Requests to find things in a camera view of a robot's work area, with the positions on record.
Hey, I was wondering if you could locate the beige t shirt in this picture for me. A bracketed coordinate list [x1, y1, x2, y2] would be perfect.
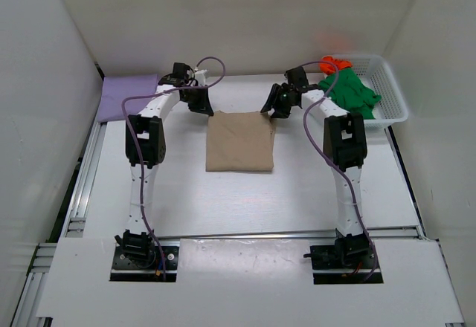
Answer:
[205, 111, 275, 173]

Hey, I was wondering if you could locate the green t shirt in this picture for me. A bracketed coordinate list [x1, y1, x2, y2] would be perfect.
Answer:
[318, 65, 382, 120]

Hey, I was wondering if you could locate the purple t shirt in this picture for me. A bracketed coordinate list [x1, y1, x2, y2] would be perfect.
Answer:
[96, 74, 158, 123]

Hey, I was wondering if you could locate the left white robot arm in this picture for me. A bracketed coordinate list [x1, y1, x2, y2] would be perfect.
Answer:
[116, 62, 213, 274]

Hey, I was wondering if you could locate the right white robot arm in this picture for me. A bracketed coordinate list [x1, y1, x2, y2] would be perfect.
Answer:
[261, 66, 370, 268]

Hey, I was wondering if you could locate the orange t shirt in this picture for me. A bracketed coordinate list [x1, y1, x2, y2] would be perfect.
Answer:
[319, 56, 353, 76]

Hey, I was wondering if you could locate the white plastic basket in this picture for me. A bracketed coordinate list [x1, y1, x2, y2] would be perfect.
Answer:
[332, 54, 408, 129]

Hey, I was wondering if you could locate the white front board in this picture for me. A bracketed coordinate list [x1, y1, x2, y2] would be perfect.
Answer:
[37, 238, 463, 326]

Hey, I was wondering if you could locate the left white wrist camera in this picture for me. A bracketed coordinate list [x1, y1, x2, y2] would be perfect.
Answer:
[194, 68, 208, 85]

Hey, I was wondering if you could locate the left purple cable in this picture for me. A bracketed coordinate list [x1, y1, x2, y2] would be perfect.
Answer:
[121, 56, 227, 279]

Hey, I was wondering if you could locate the purple cable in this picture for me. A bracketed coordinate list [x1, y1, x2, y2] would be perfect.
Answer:
[303, 60, 380, 279]
[121, 56, 227, 279]

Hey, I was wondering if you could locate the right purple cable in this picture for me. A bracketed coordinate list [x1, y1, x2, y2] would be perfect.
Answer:
[303, 60, 380, 279]

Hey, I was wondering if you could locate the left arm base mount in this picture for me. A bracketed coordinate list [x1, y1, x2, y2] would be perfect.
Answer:
[109, 230, 180, 282]

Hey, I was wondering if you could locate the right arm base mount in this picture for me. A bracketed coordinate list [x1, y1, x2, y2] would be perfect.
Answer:
[303, 233, 384, 285]

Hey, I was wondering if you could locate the aluminium frame rail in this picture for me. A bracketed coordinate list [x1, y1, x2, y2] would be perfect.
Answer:
[18, 105, 418, 326]

